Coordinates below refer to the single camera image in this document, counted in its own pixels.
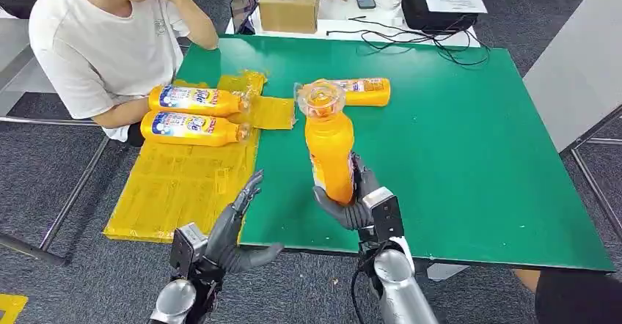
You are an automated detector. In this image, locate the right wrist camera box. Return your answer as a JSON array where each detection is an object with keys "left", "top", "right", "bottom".
[{"left": 361, "top": 186, "right": 406, "bottom": 246}]

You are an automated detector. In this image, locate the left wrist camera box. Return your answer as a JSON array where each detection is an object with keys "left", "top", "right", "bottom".
[{"left": 168, "top": 222, "right": 209, "bottom": 279}]

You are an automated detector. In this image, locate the orange drink bottle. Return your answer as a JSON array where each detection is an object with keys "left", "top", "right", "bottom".
[
  {"left": 296, "top": 79, "right": 357, "bottom": 207},
  {"left": 147, "top": 84, "right": 252, "bottom": 118},
  {"left": 294, "top": 77, "right": 392, "bottom": 108},
  {"left": 139, "top": 111, "right": 252, "bottom": 148}
]

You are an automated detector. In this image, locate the black bag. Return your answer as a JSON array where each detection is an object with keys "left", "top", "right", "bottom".
[{"left": 401, "top": 0, "right": 480, "bottom": 35}]

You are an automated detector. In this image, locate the brown cardboard box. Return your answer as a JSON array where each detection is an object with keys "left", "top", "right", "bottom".
[{"left": 257, "top": 0, "right": 323, "bottom": 35}]

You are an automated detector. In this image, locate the green table mat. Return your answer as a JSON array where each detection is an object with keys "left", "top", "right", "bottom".
[{"left": 175, "top": 35, "right": 616, "bottom": 273}]

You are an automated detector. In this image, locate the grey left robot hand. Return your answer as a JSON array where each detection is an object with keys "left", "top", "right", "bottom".
[{"left": 204, "top": 170, "right": 285, "bottom": 275}]

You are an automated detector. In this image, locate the dark laptop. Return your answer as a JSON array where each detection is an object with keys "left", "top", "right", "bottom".
[{"left": 229, "top": 0, "right": 260, "bottom": 36}]

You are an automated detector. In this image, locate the grey bench with metal frame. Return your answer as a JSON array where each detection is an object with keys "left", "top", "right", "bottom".
[{"left": 0, "top": 10, "right": 116, "bottom": 268}]

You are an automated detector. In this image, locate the white table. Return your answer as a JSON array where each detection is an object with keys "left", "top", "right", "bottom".
[{"left": 225, "top": 0, "right": 482, "bottom": 49}]

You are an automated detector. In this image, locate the yellow plastic sheet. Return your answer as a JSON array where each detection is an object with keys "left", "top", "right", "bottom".
[{"left": 103, "top": 70, "right": 297, "bottom": 245}]

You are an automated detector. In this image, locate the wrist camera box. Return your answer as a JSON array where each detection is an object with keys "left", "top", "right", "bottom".
[
  {"left": 361, "top": 186, "right": 406, "bottom": 246},
  {"left": 168, "top": 222, "right": 209, "bottom": 279}
]

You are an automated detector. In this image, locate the black cable tangle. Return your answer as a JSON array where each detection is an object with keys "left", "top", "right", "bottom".
[{"left": 326, "top": 15, "right": 491, "bottom": 67}]

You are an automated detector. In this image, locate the yellow floor sticker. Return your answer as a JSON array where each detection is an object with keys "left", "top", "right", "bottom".
[{"left": 0, "top": 292, "right": 29, "bottom": 324}]

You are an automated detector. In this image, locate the grey table with metal legs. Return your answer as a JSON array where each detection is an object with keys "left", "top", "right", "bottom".
[{"left": 522, "top": 0, "right": 622, "bottom": 238}]

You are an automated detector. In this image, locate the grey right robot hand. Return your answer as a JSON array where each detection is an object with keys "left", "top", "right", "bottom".
[{"left": 312, "top": 152, "right": 381, "bottom": 232}]

